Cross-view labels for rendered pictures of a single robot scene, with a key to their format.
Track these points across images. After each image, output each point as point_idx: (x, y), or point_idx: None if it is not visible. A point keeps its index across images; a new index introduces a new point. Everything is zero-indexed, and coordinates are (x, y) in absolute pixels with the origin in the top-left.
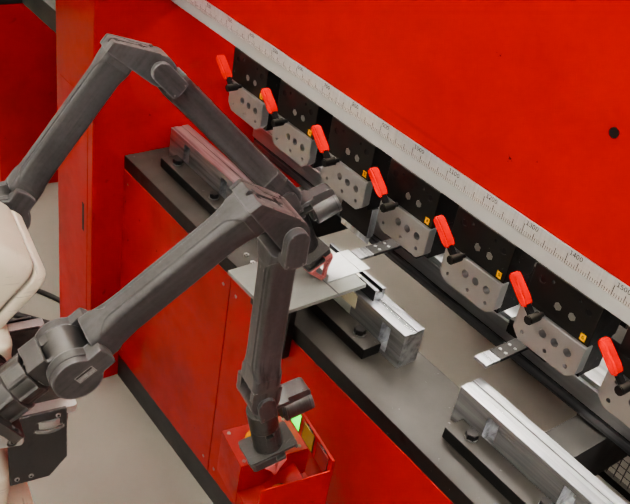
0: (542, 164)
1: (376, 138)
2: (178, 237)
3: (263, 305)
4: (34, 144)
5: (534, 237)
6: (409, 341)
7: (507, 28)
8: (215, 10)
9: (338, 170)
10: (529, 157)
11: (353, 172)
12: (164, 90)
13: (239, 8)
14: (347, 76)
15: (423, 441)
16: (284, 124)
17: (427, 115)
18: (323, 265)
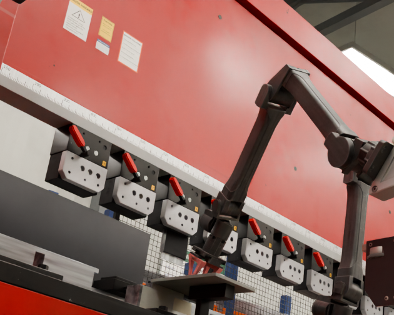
0: (277, 185)
1: (201, 184)
2: (48, 313)
3: (365, 218)
4: (334, 114)
5: (279, 220)
6: None
7: None
8: (47, 89)
9: (179, 210)
10: (272, 183)
11: (189, 209)
12: (280, 110)
13: (79, 92)
14: (179, 147)
15: None
16: (130, 184)
17: (228, 168)
18: (205, 272)
